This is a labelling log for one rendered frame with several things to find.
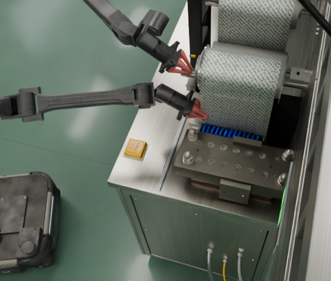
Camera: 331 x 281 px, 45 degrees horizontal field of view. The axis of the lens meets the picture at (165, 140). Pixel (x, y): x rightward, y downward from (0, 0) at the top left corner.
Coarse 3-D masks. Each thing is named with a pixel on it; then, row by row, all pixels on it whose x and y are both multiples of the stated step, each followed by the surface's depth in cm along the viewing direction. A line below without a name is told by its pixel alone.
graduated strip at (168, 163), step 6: (192, 96) 170; (186, 120) 163; (180, 126) 162; (180, 132) 160; (174, 138) 159; (174, 144) 157; (174, 150) 156; (168, 156) 155; (168, 162) 153; (168, 168) 151; (162, 174) 150; (162, 180) 149; (162, 186) 148
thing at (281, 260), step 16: (320, 0) 153; (320, 32) 117; (320, 48) 106; (304, 96) 126; (304, 112) 112; (304, 128) 100; (304, 144) 91; (304, 160) 87; (288, 192) 106; (288, 208) 96; (288, 224) 88; (288, 240) 80; (288, 256) 76; (272, 272) 101
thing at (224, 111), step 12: (204, 96) 133; (216, 96) 131; (204, 108) 138; (216, 108) 136; (228, 108) 134; (240, 108) 132; (252, 108) 130; (264, 108) 129; (204, 120) 144; (216, 120) 142; (228, 120) 140; (240, 120) 138; (252, 120) 136; (264, 120) 134; (252, 132) 141; (264, 132) 139
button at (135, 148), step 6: (132, 138) 158; (132, 144) 156; (138, 144) 156; (144, 144) 156; (126, 150) 155; (132, 150) 155; (138, 150) 154; (144, 150) 156; (132, 156) 155; (138, 156) 154
